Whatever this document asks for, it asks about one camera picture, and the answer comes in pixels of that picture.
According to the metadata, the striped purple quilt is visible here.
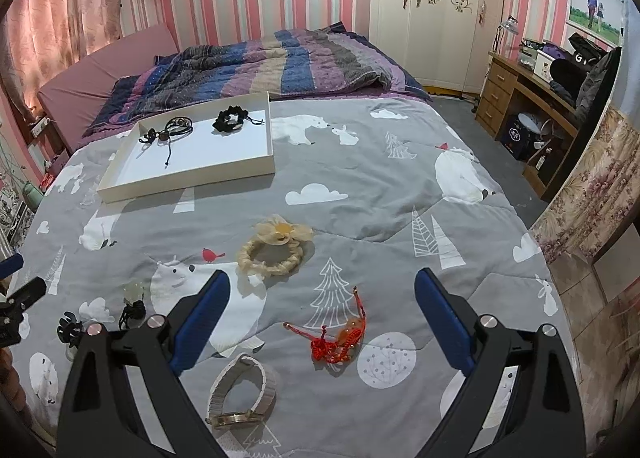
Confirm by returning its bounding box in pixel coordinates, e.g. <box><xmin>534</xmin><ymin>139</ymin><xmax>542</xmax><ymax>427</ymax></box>
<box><xmin>82</xmin><ymin>22</ymin><xmax>431</xmax><ymax>139</ymax></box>

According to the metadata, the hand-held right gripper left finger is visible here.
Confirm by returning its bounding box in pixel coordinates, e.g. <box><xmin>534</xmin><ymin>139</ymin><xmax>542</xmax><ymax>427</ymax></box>
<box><xmin>57</xmin><ymin>269</ymin><xmax>232</xmax><ymax>458</ymax></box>

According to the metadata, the wooden desk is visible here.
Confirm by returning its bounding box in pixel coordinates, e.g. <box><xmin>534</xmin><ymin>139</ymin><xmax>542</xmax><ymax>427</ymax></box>
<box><xmin>474</xmin><ymin>52</ymin><xmax>593</xmax><ymax>199</ymax></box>

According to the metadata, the floral patterned cloth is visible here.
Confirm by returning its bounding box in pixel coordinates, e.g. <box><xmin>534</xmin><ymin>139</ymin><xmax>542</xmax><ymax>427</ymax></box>
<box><xmin>530</xmin><ymin>108</ymin><xmax>640</xmax><ymax>263</ymax></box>

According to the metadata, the grey printed blanket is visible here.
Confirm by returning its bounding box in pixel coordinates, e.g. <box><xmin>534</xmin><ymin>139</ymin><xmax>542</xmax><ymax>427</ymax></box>
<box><xmin>10</xmin><ymin>98</ymin><xmax>576</xmax><ymax>458</ymax></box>

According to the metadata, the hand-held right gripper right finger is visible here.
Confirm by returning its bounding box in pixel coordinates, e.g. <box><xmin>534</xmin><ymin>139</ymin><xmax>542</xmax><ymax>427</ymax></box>
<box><xmin>414</xmin><ymin>267</ymin><xmax>586</xmax><ymax>458</ymax></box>

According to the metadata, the framed couple photo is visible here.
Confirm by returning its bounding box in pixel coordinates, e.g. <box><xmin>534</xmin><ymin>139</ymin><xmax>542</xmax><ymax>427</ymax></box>
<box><xmin>565</xmin><ymin>0</ymin><xmax>626</xmax><ymax>46</ymax></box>

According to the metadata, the desk lamp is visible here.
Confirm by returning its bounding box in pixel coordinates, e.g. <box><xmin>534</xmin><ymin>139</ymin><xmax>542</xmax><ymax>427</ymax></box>
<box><xmin>492</xmin><ymin>15</ymin><xmax>519</xmax><ymax>56</ymax></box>

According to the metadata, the red knotted cord bracelet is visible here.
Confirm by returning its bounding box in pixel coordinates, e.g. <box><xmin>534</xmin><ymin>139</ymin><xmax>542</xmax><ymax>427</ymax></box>
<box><xmin>283</xmin><ymin>288</ymin><xmax>369</xmax><ymax>365</ymax></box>

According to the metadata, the black cord pendant necklace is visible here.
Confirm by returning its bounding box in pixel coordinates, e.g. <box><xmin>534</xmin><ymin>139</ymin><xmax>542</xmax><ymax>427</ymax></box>
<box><xmin>118</xmin><ymin>282</ymin><xmax>147</xmax><ymax>330</ymax></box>

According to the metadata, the cream flower scrunchie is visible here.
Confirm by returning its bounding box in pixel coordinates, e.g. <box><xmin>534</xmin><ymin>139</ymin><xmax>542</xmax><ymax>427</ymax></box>
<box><xmin>236</xmin><ymin>216</ymin><xmax>315</xmax><ymax>283</ymax></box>

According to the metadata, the white shallow tray box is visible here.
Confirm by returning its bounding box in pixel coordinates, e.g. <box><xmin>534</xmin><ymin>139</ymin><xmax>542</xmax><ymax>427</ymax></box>
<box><xmin>96</xmin><ymin>91</ymin><xmax>277</xmax><ymax>203</ymax></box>

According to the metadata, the person's left forearm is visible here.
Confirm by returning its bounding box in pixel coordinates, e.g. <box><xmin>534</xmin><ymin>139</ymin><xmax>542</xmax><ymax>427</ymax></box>
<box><xmin>0</xmin><ymin>348</ymin><xmax>25</xmax><ymax>409</ymax></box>

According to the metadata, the cream wardrobe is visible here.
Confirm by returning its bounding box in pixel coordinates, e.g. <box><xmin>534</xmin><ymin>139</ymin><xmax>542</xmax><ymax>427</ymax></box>
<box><xmin>369</xmin><ymin>0</ymin><xmax>506</xmax><ymax>98</ymax></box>

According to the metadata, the white strap gold wristwatch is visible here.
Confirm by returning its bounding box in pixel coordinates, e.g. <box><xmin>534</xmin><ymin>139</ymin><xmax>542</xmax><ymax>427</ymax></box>
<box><xmin>206</xmin><ymin>354</ymin><xmax>268</xmax><ymax>432</ymax></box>

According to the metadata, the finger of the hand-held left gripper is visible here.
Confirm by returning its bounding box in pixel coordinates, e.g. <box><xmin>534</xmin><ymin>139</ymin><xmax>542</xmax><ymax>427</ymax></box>
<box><xmin>0</xmin><ymin>276</ymin><xmax>47</xmax><ymax>313</ymax></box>
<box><xmin>0</xmin><ymin>252</ymin><xmax>24</xmax><ymax>279</ymax></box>

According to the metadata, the pink window curtain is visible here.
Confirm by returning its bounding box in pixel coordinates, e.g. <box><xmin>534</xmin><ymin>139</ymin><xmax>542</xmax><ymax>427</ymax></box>
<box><xmin>0</xmin><ymin>0</ymin><xmax>126</xmax><ymax>113</ymax></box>

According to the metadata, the black scrunchie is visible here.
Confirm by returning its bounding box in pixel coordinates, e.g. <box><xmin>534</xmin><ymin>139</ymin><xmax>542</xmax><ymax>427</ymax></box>
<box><xmin>212</xmin><ymin>106</ymin><xmax>265</xmax><ymax>134</ymax></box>

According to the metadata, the dark blue box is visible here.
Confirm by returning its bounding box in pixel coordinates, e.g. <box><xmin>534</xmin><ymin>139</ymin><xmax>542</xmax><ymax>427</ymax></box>
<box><xmin>500</xmin><ymin>112</ymin><xmax>543</xmax><ymax>159</ymax></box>

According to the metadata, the black hair claw clip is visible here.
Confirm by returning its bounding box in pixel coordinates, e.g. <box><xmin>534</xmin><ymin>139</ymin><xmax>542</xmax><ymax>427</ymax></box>
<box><xmin>56</xmin><ymin>312</ymin><xmax>85</xmax><ymax>345</ymax></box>

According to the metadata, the pink mattress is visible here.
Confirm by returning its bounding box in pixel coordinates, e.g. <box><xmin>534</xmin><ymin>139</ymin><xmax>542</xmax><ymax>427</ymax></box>
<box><xmin>37</xmin><ymin>24</ymin><xmax>181</xmax><ymax>149</ymax></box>

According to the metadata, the black bag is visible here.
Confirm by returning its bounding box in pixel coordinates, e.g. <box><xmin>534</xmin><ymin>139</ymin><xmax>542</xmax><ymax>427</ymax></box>
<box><xmin>547</xmin><ymin>32</ymin><xmax>623</xmax><ymax>108</ymax></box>

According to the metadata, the brown stone cord bracelet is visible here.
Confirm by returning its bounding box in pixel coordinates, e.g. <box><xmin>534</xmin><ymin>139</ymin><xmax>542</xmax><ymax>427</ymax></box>
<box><xmin>139</xmin><ymin>129</ymin><xmax>174</xmax><ymax>167</ymax></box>

